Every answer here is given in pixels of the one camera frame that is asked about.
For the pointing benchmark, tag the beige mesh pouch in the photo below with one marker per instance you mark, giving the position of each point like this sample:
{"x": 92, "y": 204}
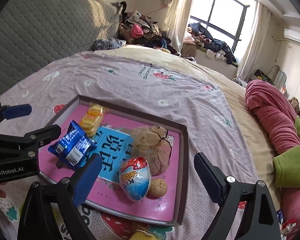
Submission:
{"x": 150, "y": 145}

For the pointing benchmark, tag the dark patterned cloth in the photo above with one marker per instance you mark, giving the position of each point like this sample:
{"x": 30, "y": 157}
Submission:
{"x": 107, "y": 44}

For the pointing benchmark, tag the black framed window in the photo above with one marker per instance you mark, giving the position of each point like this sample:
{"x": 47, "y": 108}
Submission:
{"x": 225, "y": 12}

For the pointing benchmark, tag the white air conditioner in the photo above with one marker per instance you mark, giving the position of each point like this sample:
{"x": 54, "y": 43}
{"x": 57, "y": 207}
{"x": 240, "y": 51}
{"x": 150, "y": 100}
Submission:
{"x": 297, "y": 36}

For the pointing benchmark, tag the blue snack packet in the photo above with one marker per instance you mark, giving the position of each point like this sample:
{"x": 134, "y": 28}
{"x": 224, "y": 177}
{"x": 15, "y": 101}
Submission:
{"x": 72, "y": 145}

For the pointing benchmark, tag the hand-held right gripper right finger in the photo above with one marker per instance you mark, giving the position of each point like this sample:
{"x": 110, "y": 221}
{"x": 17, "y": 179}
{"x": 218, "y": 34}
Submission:
{"x": 210, "y": 180}

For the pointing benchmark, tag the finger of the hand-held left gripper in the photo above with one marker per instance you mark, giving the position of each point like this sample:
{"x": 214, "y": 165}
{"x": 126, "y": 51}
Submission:
{"x": 17, "y": 111}
{"x": 40, "y": 135}

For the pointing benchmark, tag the colourful snack packet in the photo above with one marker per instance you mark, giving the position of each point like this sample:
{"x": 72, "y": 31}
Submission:
{"x": 286, "y": 223}

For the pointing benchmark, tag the pile of clothes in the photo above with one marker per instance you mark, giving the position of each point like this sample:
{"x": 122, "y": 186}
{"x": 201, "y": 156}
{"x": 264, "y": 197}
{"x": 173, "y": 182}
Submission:
{"x": 145, "y": 30}

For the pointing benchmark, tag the white rounded appliance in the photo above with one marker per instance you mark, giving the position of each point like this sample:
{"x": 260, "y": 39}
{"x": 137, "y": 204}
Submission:
{"x": 280, "y": 78}

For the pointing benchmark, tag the walnut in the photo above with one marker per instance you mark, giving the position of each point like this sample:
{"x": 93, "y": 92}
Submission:
{"x": 158, "y": 187}

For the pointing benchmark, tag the black patterned bag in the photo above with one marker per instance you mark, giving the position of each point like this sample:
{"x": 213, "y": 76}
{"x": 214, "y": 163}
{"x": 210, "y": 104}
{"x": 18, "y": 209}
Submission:
{"x": 262, "y": 76}

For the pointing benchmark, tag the yellow wrapped cake packet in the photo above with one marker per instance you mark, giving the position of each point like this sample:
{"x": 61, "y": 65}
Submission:
{"x": 92, "y": 118}
{"x": 145, "y": 235}

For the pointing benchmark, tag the heap of windowsill clothes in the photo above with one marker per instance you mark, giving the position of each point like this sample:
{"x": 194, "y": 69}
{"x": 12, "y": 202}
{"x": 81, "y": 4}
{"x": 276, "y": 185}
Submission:
{"x": 215, "y": 45}

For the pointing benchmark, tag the pink blanket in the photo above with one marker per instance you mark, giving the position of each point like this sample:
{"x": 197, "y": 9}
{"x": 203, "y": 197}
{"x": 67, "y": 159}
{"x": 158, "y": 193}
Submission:
{"x": 270, "y": 115}

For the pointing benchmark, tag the green blanket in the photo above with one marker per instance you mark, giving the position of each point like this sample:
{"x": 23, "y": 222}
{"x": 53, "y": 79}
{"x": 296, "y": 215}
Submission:
{"x": 292, "y": 167}

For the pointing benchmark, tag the pink printed bedsheet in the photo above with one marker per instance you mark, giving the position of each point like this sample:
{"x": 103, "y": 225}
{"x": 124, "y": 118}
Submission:
{"x": 140, "y": 90}

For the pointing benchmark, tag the brown shallow cardboard box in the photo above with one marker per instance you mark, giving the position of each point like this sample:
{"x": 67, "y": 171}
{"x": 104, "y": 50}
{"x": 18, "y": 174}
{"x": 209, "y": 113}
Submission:
{"x": 183, "y": 180}

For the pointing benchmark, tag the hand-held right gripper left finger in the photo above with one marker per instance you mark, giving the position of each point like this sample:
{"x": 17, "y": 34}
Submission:
{"x": 87, "y": 180}

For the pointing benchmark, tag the pink and blue book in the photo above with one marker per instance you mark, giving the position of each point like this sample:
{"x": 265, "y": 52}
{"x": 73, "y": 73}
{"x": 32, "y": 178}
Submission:
{"x": 110, "y": 140}

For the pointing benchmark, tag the cream curtain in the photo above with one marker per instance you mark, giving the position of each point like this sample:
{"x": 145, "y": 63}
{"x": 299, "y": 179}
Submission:
{"x": 255, "y": 42}
{"x": 180, "y": 12}

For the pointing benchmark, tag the egg-shaped toy packet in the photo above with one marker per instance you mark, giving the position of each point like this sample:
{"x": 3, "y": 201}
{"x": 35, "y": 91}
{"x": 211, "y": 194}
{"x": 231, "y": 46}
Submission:
{"x": 135, "y": 180}

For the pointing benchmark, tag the grey quilted headboard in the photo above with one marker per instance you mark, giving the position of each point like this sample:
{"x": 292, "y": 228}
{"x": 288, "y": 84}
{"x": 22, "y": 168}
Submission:
{"x": 45, "y": 30}

